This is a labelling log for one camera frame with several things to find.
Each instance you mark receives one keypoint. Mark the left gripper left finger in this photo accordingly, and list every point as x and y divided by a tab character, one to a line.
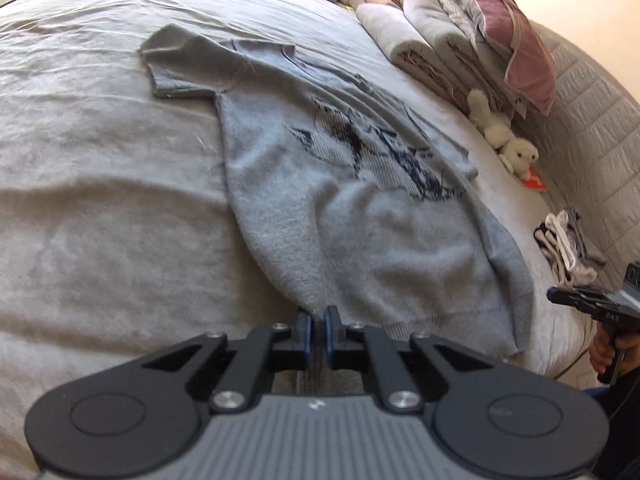
252	364

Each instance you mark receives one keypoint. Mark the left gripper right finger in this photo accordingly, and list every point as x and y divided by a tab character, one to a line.
369	351

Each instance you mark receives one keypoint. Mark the grey knit cat sweater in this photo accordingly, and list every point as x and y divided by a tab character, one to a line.
346	197

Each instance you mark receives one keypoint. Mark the pile of white socks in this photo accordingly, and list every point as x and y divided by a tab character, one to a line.
572	258

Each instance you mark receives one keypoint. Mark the orange red packet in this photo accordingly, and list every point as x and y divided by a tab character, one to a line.
533	181

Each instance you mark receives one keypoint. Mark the white plush toy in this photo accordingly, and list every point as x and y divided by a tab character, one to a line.
516	154

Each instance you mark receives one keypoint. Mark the grey bed sheet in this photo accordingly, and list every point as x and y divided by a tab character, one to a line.
116	235

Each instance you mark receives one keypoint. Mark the pink velvet pillow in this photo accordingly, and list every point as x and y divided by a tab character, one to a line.
531	70

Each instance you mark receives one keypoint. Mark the lower folded grey quilt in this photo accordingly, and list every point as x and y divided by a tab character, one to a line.
404	47

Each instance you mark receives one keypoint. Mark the folded grey quilt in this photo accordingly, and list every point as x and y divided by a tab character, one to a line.
404	47
452	47

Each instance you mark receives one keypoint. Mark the upper folded grey quilt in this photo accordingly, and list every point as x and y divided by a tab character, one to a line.
452	47

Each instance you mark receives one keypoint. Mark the grey quilted pillow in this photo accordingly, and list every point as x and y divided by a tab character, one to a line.
493	60

